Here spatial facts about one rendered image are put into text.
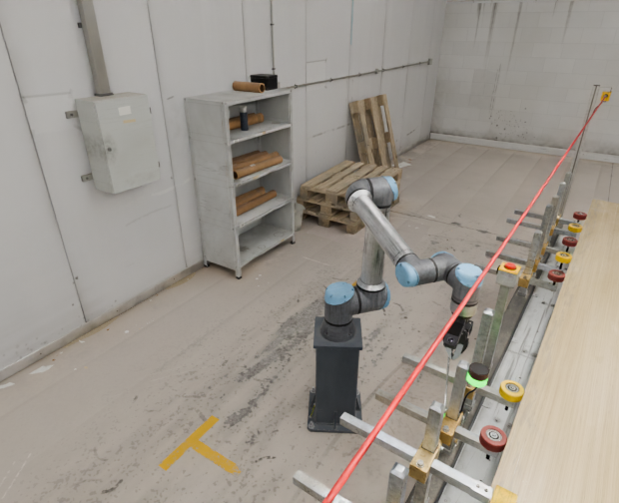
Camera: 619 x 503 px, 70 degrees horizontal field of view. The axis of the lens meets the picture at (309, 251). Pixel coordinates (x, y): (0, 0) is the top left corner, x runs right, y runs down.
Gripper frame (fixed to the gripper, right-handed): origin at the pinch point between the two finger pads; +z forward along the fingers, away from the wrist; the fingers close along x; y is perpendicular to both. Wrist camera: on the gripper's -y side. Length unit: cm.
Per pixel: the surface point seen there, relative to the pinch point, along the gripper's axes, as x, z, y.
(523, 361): -20, 34, 59
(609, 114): -8, 20, 755
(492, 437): -21.6, 6.0, -22.3
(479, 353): -8.1, -1.7, 5.9
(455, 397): -7.6, -0.3, -19.1
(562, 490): -43, 6, -29
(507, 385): -20.0, 5.9, 3.9
